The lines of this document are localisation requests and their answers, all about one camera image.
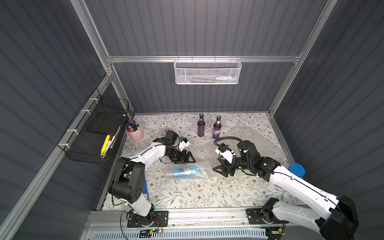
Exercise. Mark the blue-lid pencil jar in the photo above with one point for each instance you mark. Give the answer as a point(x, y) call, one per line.
point(297, 169)

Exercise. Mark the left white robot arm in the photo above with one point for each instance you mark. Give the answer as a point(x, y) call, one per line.
point(128, 176)

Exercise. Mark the yellow highlighter in basket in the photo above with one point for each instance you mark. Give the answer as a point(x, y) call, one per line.
point(105, 145)

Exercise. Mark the black notebook in basket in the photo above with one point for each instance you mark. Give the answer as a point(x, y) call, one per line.
point(107, 124)

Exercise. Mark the white ventilated cable duct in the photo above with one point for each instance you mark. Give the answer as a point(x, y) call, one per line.
point(183, 234)

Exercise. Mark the pink marker cup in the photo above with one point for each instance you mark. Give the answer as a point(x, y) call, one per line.
point(134, 131)

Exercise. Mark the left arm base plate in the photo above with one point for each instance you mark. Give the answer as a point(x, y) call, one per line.
point(154, 219)

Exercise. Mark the blue liquid glass bottle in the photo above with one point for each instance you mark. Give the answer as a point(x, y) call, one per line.
point(189, 172)

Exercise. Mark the blue sticker sheet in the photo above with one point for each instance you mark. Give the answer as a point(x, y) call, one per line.
point(145, 189)

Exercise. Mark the aluminium front rail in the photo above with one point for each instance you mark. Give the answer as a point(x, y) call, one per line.
point(177, 219)

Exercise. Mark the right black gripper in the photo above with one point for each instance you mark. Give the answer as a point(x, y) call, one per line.
point(226, 167)

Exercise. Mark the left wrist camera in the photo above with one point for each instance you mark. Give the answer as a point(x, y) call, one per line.
point(183, 144)

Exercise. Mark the black wire wall basket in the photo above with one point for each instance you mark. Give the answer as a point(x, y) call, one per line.
point(91, 135)

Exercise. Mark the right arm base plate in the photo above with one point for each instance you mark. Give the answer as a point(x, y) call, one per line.
point(256, 216)

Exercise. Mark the purple liquid glass bottle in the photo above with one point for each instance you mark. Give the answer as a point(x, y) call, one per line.
point(201, 125)

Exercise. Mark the dark purple labelled bottle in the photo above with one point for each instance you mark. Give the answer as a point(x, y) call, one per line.
point(217, 128)

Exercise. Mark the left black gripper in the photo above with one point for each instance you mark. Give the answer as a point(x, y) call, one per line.
point(183, 156)

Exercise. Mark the white wire wall basket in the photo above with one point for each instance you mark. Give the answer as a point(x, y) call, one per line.
point(214, 71)

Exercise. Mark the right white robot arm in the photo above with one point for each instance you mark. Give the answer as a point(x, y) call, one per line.
point(332, 217)

